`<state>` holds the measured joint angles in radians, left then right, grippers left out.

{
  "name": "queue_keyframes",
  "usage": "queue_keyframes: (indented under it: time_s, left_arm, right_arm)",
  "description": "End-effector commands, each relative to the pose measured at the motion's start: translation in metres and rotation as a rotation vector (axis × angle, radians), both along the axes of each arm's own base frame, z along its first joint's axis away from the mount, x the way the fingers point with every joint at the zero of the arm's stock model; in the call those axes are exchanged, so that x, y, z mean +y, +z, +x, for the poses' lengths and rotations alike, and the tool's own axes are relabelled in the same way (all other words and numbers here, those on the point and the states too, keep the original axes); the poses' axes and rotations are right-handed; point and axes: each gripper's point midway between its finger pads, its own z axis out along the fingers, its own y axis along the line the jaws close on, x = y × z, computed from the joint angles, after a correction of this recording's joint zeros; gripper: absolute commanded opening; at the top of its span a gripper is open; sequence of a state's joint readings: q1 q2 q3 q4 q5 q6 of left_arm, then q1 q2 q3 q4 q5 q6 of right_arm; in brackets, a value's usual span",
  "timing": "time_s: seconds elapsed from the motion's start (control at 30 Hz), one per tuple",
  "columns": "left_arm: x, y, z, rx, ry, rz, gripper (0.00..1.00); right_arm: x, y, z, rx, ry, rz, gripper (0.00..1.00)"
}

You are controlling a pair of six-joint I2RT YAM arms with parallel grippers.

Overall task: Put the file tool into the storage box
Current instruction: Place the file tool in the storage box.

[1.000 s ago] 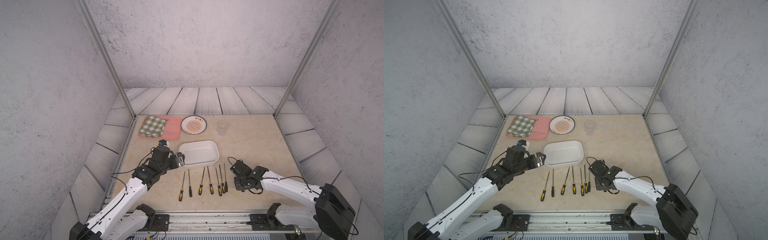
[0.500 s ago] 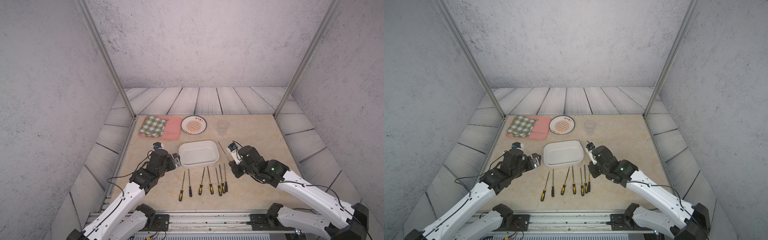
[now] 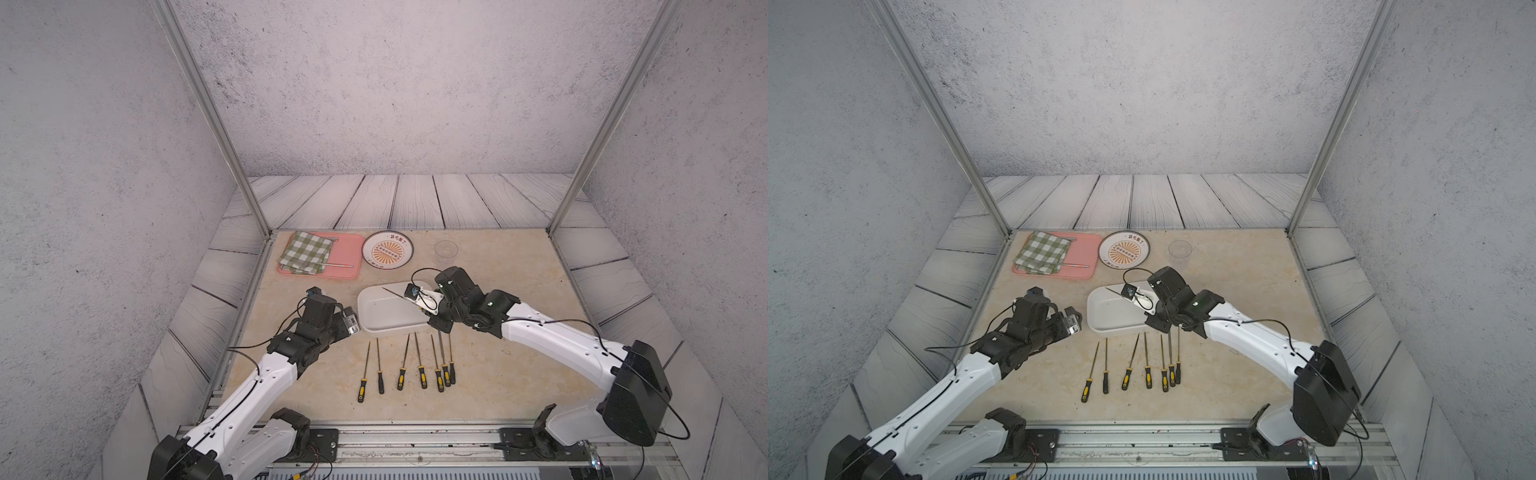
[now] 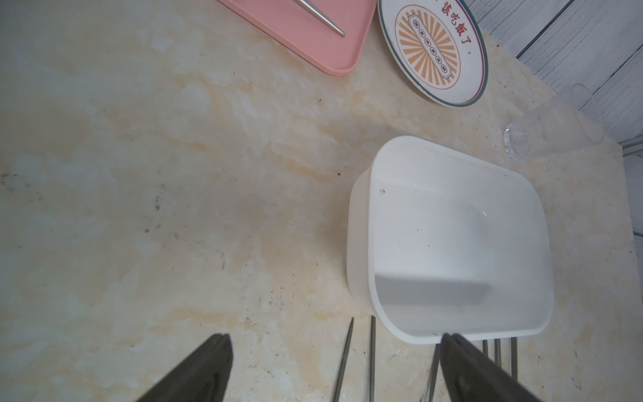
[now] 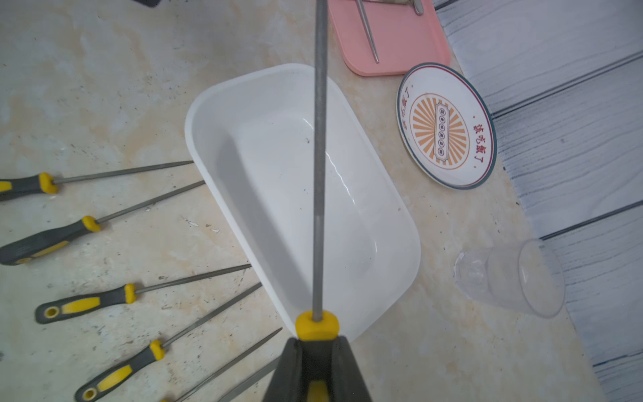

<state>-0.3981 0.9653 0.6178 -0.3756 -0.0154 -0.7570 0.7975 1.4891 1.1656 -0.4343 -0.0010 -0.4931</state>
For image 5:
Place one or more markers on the round patterned plate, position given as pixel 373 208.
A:
pixel 446 126

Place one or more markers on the yellow black file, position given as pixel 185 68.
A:
pixel 79 305
pixel 250 381
pixel 47 184
pixel 227 366
pixel 50 240
pixel 319 326
pixel 115 376

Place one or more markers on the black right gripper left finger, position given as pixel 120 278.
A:
pixel 287 380

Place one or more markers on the metal rod on tray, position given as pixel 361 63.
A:
pixel 367 29

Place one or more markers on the clear plastic cup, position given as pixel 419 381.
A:
pixel 525 277

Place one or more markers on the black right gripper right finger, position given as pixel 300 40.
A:
pixel 347 383

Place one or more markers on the white plastic storage box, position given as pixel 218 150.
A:
pixel 252 141

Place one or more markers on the pink plastic tray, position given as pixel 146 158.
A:
pixel 402 38

